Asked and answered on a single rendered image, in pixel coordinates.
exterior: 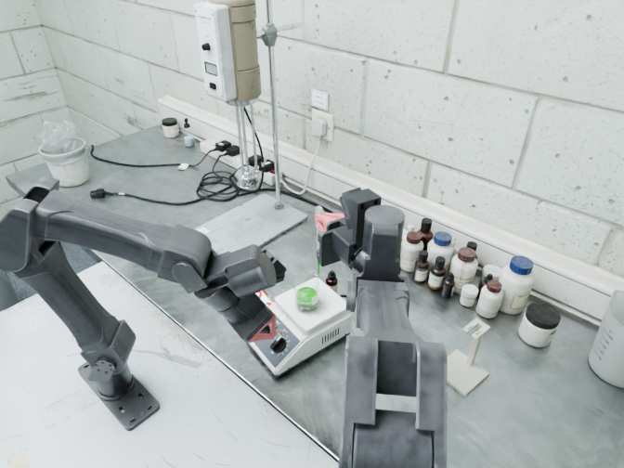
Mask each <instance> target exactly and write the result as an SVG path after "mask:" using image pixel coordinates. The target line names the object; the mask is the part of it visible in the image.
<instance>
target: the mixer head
mask: <svg viewBox="0 0 624 468"><path fill-rule="evenodd" d="M194 10H195V17H196V24H197V31H198V37H199V45H200V51H201V65H202V71H203V79H204V85H205V92H206V95H207V96H210V97H213V98H217V99H220V100H222V101H225V102H226V103H227V104H228V105H230V106H235V107H244V106H250V105H253V104H254V103H255V102H256V101H257V100H258V99H259V97H260V96H261V94H262V89H261V75H260V65H259V63H258V49H257V34H256V21H255V19H256V3H255V0H209V2H203V3H198V4H195V5H194Z"/></svg>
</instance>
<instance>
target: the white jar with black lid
mask: <svg viewBox="0 0 624 468"><path fill-rule="evenodd" d="M560 320H561V316H560V314H559V312H558V311H557V310H556V309H555V308H554V307H552V306H551V305H547V304H544V303H532V304H530V305H529V306H528V307H527V309H526V313H525V315H524V317H523V319H522V322H521V325H520V327H519V330H518V333H519V336H520V337H521V339H522V340H523V341H524V342H526V343H527V344H529V345H532V346H535V347H545V346H547V345H549V344H550V343H551V341H552V339H553V337H554V335H555V333H556V330H557V327H558V324H559V322H560Z"/></svg>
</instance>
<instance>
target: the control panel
mask: <svg viewBox="0 0 624 468"><path fill-rule="evenodd" d="M275 316H276V315H275ZM276 325H278V327H277V328H276V330H277V335H276V336H275V337H274V338H273V339H271V340H259V341H256V342H254V344H255V345H256V346H257V347H258V348H259V350H260V351H261V352H262V353H263V354H264V356H265V357H266V358H267V359H268V361H269V362H270V363H271V364H272V365H273V367H274V368H276V367H277V366H278V365H279V364H280V363H281V361H282V360H283V359H285V358H286V357H287V356H288V355H289V354H290V352H291V351H292V350H293V349H294V348H295V347H296V346H297V345H298V344H299V343H300V340H299V339H298V338H297V337H296V336H295V335H294V334H293V333H292V332H291V331H290V329H289V328H288V327H287V326H286V325H285V324H284V323H283V322H282V321H281V320H280V319H279V318H278V317H277V316H276ZM280 331H283V333H282V334H280ZM279 336H282V337H283V338H284V339H285V340H286V347H285V349H284V350H283V351H282V352H280V353H276V352H274V351H273V350H272V349H270V345H271V344H272V343H273V341H274V340H275V339H276V338H278V337H279Z"/></svg>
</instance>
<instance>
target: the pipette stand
mask: <svg viewBox="0 0 624 468"><path fill-rule="evenodd" d="M475 326H476V329H475V332H474V334H472V336H471V337H472V338H473V341H472V344H471V347H470V350H469V354H468V357H467V356H465V355H464V354H463V353H462V352H461V351H460V350H458V349H456V350H455V351H454V352H453V353H451V354H450V355H449V356H448V357H447V358H448V384H450V385H451V386H452V387H453V388H455V389H456V390H457V391H458V392H460V393H461V394H462V395H463V396H465V397H466V396H467V395H468V394H469V393H470V392H471V391H473V390H474V389H475V388H476V387H477V386H478V385H479V384H480V383H482V382H483V381H484V380H485V379H486V378H487V377H488V376H489V372H488V371H486V370H485V369H483V368H482V367H481V366H479V365H478V364H477V363H475V357H476V354H477V351H478V348H479V346H480V342H481V339H482V336H483V334H484V333H485V332H487V331H488V330H489V329H490V327H489V326H488V325H487V324H486V323H484V322H483V321H481V320H480V319H478V318H476V319H474V320H473V321H472V322H470V323H469V324H468V325H466V326H465V327H464V328H463V329H462V331H463V332H465V333H468V332H469V331H470V330H472V329H473V328H474V327H475Z"/></svg>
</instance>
